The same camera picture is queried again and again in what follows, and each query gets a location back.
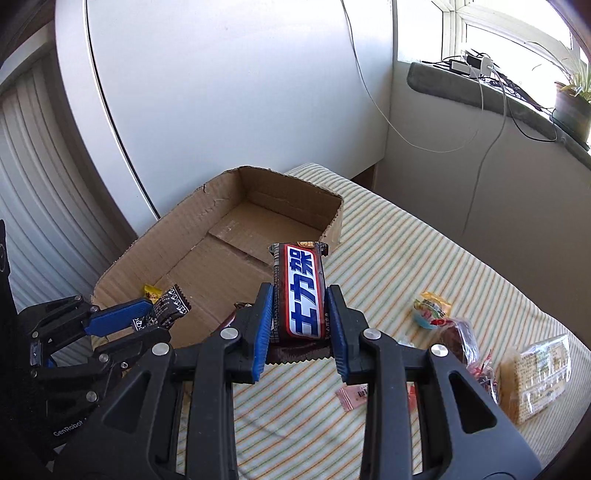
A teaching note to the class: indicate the colourful jelly cup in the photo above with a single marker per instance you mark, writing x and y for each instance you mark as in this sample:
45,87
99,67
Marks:
431,311

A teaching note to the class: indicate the brown cardboard box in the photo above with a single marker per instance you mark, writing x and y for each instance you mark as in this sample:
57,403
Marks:
221,217

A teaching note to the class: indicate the dark bread in clear bag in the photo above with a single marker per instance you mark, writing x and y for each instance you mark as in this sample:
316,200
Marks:
482,376

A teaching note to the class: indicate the brown chocolate bar blue label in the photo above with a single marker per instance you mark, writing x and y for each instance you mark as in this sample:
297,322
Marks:
302,286

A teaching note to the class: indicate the potted green plant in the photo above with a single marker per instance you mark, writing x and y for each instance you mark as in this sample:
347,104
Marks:
570,110

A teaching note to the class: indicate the dark red snack packet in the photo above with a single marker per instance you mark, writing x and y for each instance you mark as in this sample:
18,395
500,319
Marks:
457,339

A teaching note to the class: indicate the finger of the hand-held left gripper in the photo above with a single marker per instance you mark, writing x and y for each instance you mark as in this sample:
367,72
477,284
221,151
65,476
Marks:
134,346
117,319

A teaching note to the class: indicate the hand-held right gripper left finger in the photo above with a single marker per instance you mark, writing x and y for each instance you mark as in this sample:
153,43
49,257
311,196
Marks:
260,333

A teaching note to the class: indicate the white wardrobe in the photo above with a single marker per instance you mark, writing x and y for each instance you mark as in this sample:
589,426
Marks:
231,92

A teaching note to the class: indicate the small yellow candy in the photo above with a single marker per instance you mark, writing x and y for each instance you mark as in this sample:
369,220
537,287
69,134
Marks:
150,292

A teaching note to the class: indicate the pink candy packet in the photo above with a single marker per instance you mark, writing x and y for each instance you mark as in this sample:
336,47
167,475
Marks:
353,396

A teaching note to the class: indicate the white slatted door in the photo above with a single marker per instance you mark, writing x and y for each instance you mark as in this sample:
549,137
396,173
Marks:
37,184

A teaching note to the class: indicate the clear bread packet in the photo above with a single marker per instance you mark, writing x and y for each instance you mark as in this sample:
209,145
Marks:
538,374

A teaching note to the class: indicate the black snack packet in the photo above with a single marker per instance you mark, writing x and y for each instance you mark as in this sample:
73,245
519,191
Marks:
173,304

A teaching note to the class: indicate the white window frame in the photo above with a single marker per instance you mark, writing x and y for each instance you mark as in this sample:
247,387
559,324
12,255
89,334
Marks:
450,23

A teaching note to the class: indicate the dark brown snack wrapper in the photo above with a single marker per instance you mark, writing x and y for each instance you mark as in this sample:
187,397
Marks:
236,310

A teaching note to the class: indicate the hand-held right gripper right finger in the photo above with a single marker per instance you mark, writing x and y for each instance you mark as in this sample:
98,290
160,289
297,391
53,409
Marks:
339,342

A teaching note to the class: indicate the white charger block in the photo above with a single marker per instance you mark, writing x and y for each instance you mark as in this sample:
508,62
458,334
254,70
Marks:
481,63

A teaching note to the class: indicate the striped bed sheet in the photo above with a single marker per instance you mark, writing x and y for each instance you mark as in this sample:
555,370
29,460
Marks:
392,258

